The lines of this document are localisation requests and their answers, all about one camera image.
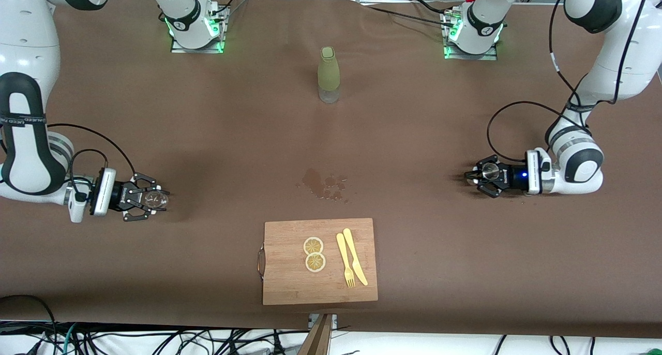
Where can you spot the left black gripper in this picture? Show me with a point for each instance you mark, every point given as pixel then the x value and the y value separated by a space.
pixel 509 175

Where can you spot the clear glass measuring cup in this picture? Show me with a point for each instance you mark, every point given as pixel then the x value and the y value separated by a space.
pixel 154 200

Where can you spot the brown table mat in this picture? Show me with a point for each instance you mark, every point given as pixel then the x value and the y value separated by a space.
pixel 465 251

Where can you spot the green sleeved glass bottle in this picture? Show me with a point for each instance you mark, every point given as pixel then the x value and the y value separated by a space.
pixel 328 70

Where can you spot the small metal mounting bracket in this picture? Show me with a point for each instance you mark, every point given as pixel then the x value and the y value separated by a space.
pixel 312 320

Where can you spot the steel double jigger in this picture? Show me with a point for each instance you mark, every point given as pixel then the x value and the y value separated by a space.
pixel 489 172

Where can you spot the yellow plastic knife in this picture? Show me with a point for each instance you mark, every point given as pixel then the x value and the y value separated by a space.
pixel 355 254

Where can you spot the yellow lemon slice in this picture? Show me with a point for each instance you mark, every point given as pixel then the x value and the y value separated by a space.
pixel 315 262
pixel 313 246

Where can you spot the wooden camera post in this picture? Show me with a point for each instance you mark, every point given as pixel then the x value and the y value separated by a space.
pixel 318 342

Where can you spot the yellow plastic fork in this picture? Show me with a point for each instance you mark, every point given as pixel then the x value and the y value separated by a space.
pixel 343 254

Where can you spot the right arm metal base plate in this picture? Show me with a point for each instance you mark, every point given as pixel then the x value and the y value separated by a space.
pixel 199 50

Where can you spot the spilled liquid puddle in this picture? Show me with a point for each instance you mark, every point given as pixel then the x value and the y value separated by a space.
pixel 313 181

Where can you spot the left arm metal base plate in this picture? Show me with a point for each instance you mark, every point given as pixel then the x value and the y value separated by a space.
pixel 470 57

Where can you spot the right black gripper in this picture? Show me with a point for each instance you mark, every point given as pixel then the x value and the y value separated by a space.
pixel 122 194

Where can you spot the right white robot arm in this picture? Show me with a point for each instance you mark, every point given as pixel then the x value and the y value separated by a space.
pixel 26 34

